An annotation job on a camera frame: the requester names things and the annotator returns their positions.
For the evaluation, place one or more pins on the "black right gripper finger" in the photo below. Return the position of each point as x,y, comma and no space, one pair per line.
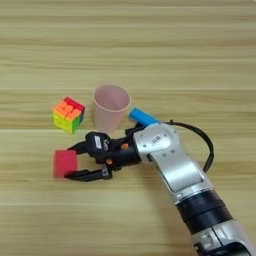
90,175
82,147

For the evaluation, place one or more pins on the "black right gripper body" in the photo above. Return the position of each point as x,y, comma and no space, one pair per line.
120,153

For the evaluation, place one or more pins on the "red block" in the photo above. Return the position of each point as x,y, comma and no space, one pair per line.
65,163

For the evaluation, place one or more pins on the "pink plastic cup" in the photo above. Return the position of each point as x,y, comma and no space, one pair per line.
108,115

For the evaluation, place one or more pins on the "blue rectangular block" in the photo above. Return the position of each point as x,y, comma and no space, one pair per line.
143,116

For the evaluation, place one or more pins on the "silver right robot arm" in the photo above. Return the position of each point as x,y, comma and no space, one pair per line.
180,170

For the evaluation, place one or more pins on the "black box with white label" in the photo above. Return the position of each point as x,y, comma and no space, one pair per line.
96,143

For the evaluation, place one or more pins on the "multicolour puzzle cube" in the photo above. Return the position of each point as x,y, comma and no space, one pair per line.
68,116

